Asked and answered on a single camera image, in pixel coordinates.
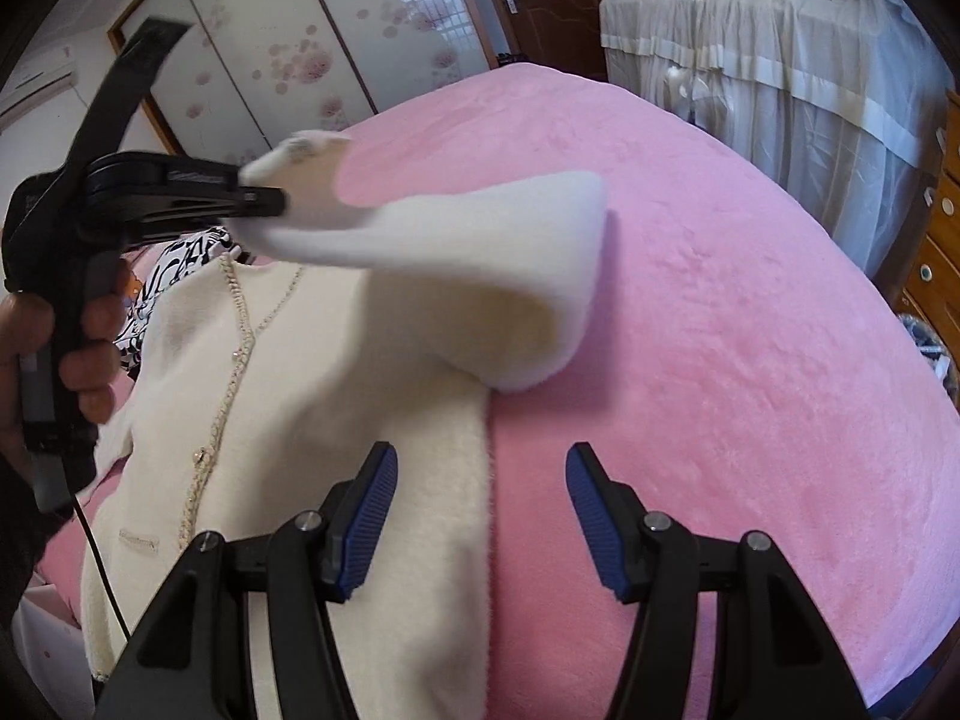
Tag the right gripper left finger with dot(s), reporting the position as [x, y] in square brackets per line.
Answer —
[317, 560]

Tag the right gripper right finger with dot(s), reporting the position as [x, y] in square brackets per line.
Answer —
[650, 561]

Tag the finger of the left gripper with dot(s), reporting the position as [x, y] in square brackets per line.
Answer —
[261, 201]

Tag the cream fuzzy cardigan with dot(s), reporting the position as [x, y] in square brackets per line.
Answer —
[264, 385]

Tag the person's left hand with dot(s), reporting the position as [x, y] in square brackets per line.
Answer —
[27, 323]

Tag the black white patterned folded garment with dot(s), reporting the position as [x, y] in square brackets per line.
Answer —
[158, 269]

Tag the white air conditioner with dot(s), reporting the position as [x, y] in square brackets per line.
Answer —
[40, 78]

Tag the floral sliding wardrobe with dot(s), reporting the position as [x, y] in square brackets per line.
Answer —
[248, 73]

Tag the pink plush bed blanket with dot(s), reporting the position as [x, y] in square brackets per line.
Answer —
[737, 369]

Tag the wooden drawer cabinet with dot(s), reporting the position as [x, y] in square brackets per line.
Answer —
[932, 289]

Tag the beige lace covered furniture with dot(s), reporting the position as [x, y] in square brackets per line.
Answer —
[837, 101]

